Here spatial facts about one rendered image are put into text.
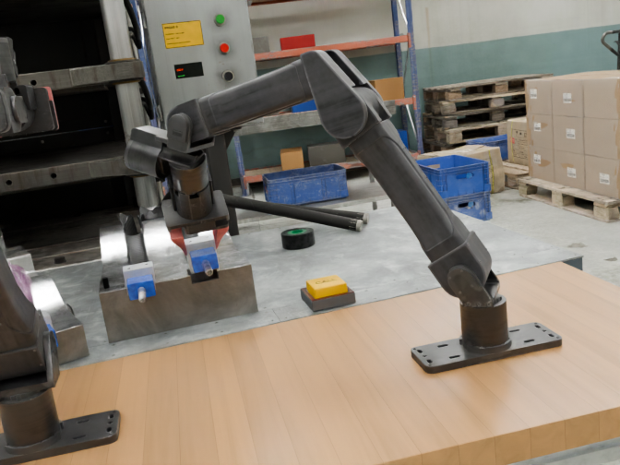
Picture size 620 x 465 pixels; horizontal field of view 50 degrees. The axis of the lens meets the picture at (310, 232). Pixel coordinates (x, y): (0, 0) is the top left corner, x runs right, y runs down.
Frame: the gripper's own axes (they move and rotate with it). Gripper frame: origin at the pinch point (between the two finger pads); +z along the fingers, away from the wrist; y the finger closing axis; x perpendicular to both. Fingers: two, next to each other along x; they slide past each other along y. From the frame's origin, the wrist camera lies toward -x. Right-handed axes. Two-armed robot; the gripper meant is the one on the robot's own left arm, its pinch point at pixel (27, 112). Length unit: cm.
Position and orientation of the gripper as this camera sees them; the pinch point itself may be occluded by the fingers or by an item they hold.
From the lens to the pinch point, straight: 120.1
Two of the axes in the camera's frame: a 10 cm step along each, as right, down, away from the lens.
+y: -9.7, 1.7, -1.7
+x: 1.3, 9.7, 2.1
